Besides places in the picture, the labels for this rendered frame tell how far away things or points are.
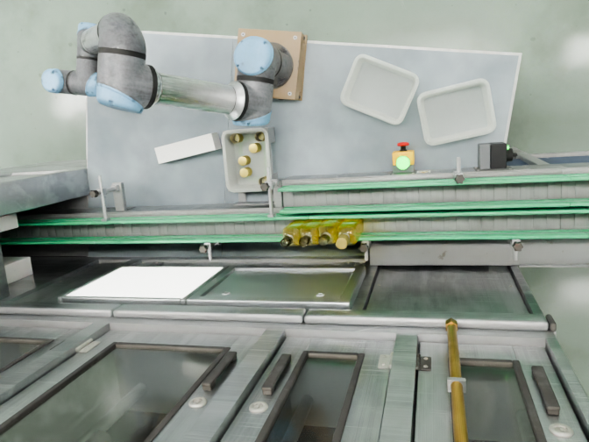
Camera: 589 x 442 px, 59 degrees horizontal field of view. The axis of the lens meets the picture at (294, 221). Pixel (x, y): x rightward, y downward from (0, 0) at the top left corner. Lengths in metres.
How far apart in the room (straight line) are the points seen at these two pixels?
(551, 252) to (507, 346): 0.60
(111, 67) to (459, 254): 1.17
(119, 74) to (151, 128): 0.75
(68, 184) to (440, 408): 1.64
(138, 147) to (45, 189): 0.38
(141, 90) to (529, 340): 1.10
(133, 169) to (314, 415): 1.43
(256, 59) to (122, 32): 0.40
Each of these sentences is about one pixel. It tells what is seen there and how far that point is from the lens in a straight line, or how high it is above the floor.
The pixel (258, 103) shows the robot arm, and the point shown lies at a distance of 1.60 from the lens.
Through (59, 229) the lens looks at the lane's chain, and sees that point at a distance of 2.26.
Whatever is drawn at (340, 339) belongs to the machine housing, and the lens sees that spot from 1.28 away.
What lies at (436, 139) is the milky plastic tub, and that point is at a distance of 1.80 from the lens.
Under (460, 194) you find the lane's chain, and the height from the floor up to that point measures 0.88.
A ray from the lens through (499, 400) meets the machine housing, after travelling 1.07.
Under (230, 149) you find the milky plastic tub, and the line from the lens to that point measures 1.92.
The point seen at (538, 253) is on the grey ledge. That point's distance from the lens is 1.80.
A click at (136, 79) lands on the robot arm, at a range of 1.40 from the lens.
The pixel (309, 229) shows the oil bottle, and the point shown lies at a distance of 1.59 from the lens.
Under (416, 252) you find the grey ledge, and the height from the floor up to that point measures 0.88.
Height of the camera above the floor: 2.59
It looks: 71 degrees down
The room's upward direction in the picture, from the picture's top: 129 degrees counter-clockwise
